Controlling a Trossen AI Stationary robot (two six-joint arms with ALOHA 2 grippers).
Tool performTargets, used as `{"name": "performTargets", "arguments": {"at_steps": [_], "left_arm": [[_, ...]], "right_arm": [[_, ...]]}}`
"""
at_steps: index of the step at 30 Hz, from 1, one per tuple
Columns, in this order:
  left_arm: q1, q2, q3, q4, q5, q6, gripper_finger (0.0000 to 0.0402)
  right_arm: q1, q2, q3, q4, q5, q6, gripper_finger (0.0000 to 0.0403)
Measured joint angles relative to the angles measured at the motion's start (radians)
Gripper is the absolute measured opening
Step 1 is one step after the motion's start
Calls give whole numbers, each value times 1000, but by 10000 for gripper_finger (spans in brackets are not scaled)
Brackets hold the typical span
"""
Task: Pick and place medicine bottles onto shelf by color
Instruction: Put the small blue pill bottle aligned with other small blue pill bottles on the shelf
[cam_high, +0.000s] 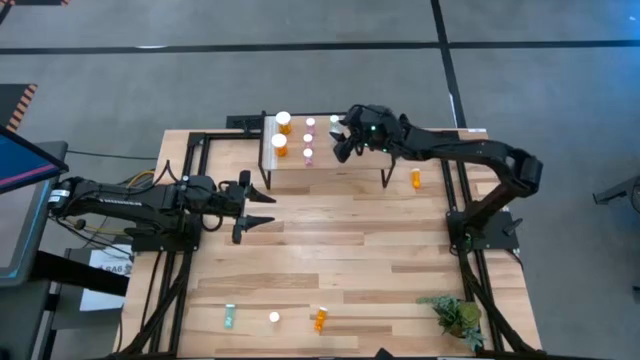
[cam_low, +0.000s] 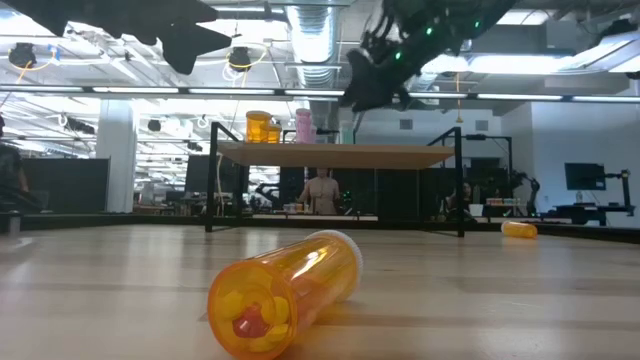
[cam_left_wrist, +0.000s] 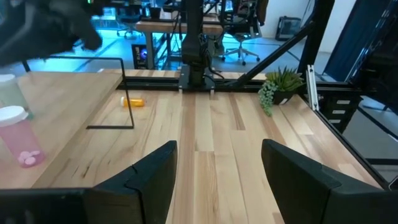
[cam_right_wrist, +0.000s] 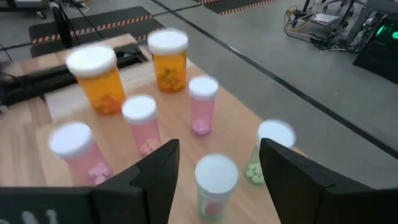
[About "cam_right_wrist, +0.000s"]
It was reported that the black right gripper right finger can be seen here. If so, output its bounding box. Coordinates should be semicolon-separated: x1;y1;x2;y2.
259;138;398;224

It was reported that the large orange medicine bottle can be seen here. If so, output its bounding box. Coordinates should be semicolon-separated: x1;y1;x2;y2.
65;44;126;117
147;28;189;93

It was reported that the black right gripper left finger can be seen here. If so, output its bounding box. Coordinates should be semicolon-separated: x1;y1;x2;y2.
91;138;181;224

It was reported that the wooden shelf with black legs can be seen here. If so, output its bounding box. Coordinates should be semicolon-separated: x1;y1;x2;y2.
35;60;308;224

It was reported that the yellow cable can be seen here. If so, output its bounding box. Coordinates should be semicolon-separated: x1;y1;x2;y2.
283;6;312;32

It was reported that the pink medicine bottle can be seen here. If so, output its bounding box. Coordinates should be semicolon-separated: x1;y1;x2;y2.
48;121;113;187
121;95;162;156
188;76;219;137

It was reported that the black upright pole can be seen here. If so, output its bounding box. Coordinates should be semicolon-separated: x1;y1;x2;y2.
49;1;74;49

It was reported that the black cable bundle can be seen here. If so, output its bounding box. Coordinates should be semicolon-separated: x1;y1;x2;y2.
307;30;358;54

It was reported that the black computer with green lights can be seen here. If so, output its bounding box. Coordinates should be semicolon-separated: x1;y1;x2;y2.
353;14;398;85

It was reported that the green medicine bottle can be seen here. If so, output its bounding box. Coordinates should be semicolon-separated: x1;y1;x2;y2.
195;154;239;222
244;119;297;186

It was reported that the black hazard-striped floor mat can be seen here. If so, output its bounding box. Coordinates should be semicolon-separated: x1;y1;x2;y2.
198;0;277;16
29;6;165;58

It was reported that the black aluminium table frame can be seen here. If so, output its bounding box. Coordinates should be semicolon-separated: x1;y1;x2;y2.
0;63;78;106

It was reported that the white flat box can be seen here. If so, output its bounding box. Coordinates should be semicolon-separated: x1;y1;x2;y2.
310;12;340;26

